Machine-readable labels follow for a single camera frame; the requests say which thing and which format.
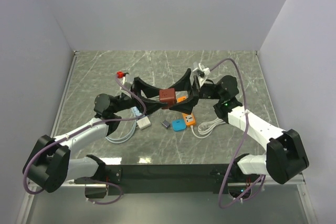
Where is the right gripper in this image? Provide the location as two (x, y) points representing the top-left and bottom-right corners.
(167, 69), (224, 115)

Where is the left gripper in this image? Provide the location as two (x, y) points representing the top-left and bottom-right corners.
(112, 77), (167, 115)

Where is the red cube socket adapter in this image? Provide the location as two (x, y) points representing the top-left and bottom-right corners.
(159, 88), (176, 105)

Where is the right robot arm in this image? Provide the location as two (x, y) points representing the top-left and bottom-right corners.
(170, 69), (309, 184)

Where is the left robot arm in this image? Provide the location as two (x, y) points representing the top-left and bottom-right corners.
(23, 72), (166, 195)

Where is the white square plug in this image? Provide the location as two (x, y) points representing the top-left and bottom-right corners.
(136, 116), (151, 130)

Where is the round light blue power strip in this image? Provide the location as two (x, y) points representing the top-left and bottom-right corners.
(131, 106), (146, 118)

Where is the orange power strip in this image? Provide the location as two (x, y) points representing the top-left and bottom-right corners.
(177, 96), (196, 127)

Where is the blue square adapter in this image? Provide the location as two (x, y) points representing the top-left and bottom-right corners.
(172, 119), (187, 132)

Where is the small grey charger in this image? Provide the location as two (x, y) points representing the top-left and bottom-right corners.
(161, 120), (171, 129)

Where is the black base beam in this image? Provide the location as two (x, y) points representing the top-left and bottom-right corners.
(73, 165), (263, 199)

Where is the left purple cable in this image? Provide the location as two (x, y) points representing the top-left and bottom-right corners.
(23, 76), (147, 206)

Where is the purple cable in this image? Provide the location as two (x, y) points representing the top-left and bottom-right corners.
(23, 76), (147, 206)
(209, 58), (266, 209)

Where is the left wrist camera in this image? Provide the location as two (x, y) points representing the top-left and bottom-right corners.
(116, 71), (134, 89)

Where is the white power cable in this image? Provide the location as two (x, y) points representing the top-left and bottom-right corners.
(191, 118), (226, 139)

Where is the light blue power cable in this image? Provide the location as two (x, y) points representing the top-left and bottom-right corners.
(104, 108), (138, 144)

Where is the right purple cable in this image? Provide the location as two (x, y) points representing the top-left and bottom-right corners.
(209, 58), (266, 209)

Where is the aluminium rail frame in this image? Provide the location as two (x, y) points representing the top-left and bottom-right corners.
(17, 50), (317, 223)

